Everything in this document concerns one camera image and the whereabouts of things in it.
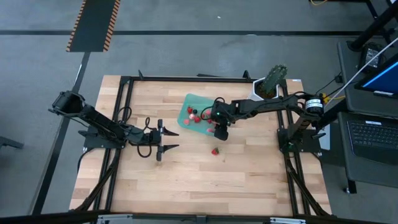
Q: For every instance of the black power adapter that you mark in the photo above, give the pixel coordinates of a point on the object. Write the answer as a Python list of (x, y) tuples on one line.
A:
[(371, 57)]

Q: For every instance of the white rod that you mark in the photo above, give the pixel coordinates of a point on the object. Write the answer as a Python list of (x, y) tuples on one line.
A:
[(362, 70)]

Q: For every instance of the black laptop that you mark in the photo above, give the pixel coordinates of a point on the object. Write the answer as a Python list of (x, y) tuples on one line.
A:
[(373, 137)]

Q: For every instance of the green cactus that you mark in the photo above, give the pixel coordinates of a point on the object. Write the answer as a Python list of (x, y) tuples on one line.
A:
[(275, 77)]

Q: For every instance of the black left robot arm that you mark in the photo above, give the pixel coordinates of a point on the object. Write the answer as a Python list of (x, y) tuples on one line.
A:
[(99, 121)]

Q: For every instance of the black camera mount crossbar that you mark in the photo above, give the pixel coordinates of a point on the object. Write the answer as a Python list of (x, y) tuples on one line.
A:
[(155, 216)]

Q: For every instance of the monitor with blue screen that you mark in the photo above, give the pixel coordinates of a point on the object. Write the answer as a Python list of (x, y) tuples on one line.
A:
[(385, 79)]

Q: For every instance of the yellow plug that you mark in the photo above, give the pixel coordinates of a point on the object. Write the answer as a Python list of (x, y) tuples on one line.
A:
[(326, 99)]

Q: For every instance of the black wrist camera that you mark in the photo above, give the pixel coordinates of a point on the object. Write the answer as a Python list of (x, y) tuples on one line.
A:
[(154, 137), (221, 112)]

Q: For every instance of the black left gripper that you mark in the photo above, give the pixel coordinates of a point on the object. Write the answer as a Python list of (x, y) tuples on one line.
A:
[(155, 138)]

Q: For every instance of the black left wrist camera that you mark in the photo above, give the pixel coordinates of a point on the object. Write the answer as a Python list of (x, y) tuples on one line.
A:
[(154, 137)]

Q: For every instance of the silver aluminium profile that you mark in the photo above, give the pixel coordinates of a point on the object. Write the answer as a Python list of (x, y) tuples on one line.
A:
[(115, 218), (287, 221)]

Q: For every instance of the black aluminium table frame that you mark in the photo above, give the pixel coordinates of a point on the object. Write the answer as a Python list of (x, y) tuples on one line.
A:
[(155, 78)]

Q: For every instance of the teal translucent plastic container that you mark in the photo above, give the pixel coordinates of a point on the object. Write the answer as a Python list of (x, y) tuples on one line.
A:
[(186, 102)]

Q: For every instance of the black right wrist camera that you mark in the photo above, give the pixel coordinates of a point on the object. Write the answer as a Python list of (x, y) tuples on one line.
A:
[(221, 112)]

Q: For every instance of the black hazard-striped floor mat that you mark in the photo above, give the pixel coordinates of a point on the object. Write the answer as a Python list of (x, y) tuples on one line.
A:
[(93, 25)]

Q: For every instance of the grey desk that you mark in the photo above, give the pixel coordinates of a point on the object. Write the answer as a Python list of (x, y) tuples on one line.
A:
[(367, 174)]

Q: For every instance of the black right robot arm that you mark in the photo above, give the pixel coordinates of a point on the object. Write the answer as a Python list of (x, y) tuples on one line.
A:
[(273, 105)]

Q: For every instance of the black stand foot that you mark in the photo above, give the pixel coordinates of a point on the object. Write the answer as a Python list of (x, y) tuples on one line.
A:
[(9, 142)]

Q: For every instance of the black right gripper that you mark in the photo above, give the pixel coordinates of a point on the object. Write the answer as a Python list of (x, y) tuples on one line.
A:
[(221, 130)]

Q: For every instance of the black stand leg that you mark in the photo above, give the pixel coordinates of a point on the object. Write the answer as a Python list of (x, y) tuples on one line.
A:
[(373, 29)]

